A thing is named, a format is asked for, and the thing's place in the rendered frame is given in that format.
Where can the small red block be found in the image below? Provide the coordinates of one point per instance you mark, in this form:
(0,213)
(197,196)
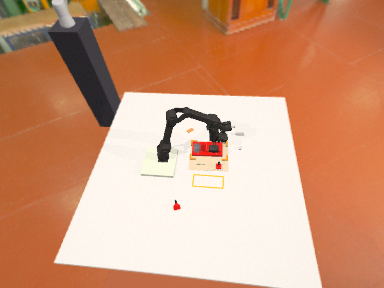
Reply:
(176,206)

